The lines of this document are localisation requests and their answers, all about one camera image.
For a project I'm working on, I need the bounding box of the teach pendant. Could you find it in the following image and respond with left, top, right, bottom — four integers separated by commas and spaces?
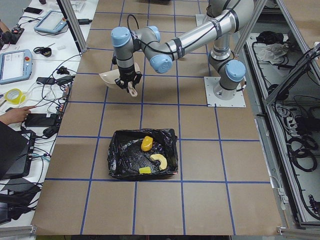
33, 10, 67, 35
0, 49, 33, 85

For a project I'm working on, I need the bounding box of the yellow sponge piece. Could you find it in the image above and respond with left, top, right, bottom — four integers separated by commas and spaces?
139, 166, 152, 175

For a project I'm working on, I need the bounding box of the aluminium frame post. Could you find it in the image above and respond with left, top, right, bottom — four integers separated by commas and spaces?
56, 0, 88, 54

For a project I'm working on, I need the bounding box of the bystander hand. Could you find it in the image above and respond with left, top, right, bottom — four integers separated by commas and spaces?
0, 105, 36, 125

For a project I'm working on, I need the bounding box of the black laptop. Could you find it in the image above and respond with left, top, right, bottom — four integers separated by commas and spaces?
0, 123, 34, 180

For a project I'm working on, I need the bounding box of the beige plastic dustpan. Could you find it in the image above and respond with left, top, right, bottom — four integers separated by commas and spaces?
98, 62, 141, 98

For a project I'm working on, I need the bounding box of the black bag lined bin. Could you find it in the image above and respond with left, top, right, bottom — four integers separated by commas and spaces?
107, 128, 178, 181

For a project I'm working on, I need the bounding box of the black smartphone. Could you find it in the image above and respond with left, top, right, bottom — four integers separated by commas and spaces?
23, 7, 43, 15

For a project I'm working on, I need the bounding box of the teach pendant far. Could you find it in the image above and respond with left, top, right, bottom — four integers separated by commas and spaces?
33, 10, 67, 35

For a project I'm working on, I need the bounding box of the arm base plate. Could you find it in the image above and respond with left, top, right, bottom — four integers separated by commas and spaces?
204, 76, 246, 108

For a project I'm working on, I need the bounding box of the curved pale peel piece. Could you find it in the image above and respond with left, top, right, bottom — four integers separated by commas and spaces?
150, 153, 168, 171

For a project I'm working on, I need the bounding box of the black power strip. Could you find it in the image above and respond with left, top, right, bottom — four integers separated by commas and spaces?
56, 81, 73, 118

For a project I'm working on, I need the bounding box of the teach pendant near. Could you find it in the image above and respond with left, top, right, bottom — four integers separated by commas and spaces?
0, 49, 33, 85

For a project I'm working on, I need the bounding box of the orange crumpled food piece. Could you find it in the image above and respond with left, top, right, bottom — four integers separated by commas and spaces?
140, 136, 153, 152

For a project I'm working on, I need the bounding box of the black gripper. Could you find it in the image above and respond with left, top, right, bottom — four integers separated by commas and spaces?
114, 67, 142, 90

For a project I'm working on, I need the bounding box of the crumpled white cloth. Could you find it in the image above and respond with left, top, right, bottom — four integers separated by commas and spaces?
257, 43, 289, 65

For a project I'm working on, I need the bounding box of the yellow tape roll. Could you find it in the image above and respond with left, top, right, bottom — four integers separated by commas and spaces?
4, 88, 26, 105

